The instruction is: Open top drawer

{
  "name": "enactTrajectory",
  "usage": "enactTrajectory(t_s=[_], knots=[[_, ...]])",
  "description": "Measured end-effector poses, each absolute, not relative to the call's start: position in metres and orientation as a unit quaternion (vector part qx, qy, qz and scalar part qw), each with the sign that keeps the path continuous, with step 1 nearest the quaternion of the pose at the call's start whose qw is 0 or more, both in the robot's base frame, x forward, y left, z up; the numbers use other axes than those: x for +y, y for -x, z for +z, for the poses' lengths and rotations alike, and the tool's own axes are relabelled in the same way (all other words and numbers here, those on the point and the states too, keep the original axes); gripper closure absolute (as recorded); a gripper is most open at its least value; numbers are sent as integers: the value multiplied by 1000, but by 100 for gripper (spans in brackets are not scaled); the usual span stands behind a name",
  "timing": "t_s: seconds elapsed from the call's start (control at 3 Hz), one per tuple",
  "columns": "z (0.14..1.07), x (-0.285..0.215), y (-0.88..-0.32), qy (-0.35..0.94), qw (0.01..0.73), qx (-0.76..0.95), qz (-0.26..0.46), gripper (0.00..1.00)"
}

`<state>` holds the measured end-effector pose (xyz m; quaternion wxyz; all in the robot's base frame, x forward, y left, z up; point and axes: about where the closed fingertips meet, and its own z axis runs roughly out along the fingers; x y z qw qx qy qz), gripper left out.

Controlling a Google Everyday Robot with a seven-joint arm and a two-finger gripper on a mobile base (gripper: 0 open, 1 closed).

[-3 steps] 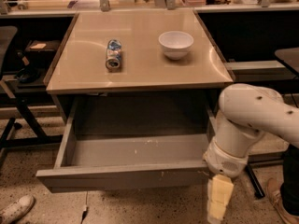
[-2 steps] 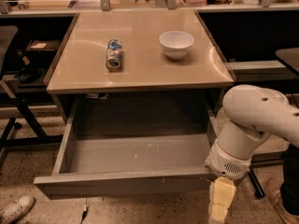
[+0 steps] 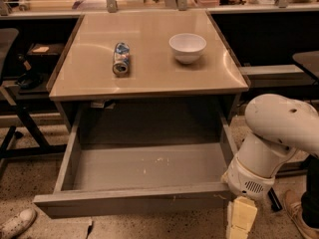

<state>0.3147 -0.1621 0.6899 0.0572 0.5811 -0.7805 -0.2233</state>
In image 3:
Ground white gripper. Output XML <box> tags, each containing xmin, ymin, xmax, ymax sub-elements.
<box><xmin>221</xmin><ymin>156</ymin><xmax>275</xmax><ymax>239</ymax></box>

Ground grey top drawer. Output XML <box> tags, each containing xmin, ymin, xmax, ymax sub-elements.
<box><xmin>34</xmin><ymin>99</ymin><xmax>236</xmax><ymax>218</ymax></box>

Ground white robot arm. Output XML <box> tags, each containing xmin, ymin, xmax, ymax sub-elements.
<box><xmin>222</xmin><ymin>94</ymin><xmax>319</xmax><ymax>239</ymax></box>

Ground grey drawer cabinet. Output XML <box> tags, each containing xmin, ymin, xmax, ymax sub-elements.
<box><xmin>50</xmin><ymin>10</ymin><xmax>248</xmax><ymax>127</ymax></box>

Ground black floor stand bar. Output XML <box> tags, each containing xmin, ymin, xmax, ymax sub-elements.
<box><xmin>268</xmin><ymin>188</ymin><xmax>282</xmax><ymax>212</ymax></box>

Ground tan sneaker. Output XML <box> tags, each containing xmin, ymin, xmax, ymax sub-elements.
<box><xmin>283</xmin><ymin>190</ymin><xmax>319</xmax><ymax>239</ymax></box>

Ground dark trouser leg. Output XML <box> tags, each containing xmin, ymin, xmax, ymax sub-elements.
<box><xmin>301</xmin><ymin>159</ymin><xmax>319</xmax><ymax>228</ymax></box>

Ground white ceramic bowl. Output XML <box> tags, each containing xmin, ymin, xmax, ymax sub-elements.
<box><xmin>168</xmin><ymin>33</ymin><xmax>206</xmax><ymax>64</ymax></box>

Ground blue white drink can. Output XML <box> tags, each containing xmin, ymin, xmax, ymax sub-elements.
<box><xmin>113</xmin><ymin>42</ymin><xmax>130</xmax><ymax>76</ymax></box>

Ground white sneaker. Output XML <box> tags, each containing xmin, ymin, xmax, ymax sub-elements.
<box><xmin>0</xmin><ymin>208</ymin><xmax>37</xmax><ymax>239</ymax></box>

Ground black headphones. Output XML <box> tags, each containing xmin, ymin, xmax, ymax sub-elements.
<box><xmin>16</xmin><ymin>54</ymin><xmax>43</xmax><ymax>90</ymax></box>

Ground dark box with note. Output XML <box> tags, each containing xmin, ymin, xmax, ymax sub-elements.
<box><xmin>27</xmin><ymin>43</ymin><xmax>65</xmax><ymax>64</ymax></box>

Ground black chair frame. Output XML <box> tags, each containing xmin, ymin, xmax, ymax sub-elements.
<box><xmin>0</xmin><ymin>28</ymin><xmax>67</xmax><ymax>161</ymax></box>

